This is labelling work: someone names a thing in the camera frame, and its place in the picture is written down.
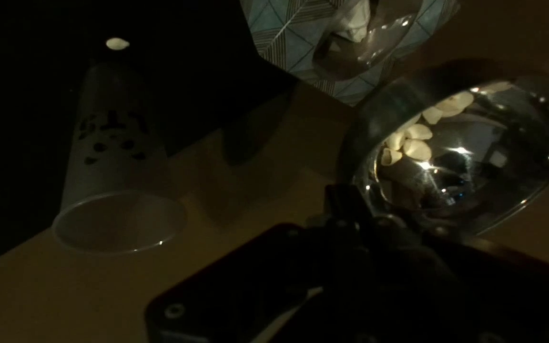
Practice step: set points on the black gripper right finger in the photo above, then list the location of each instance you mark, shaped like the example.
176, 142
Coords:
440, 286

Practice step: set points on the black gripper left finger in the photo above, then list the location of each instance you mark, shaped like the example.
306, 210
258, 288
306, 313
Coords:
352, 254

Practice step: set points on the silver metal bowl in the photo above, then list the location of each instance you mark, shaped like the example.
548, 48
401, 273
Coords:
390, 107

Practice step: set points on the patterned grey tissue box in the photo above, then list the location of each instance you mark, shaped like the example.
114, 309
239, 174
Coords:
287, 39

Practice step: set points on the clear drinking glass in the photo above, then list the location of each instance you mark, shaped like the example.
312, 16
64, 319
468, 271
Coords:
115, 172

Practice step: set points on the loose white seed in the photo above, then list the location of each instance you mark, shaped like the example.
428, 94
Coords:
117, 42

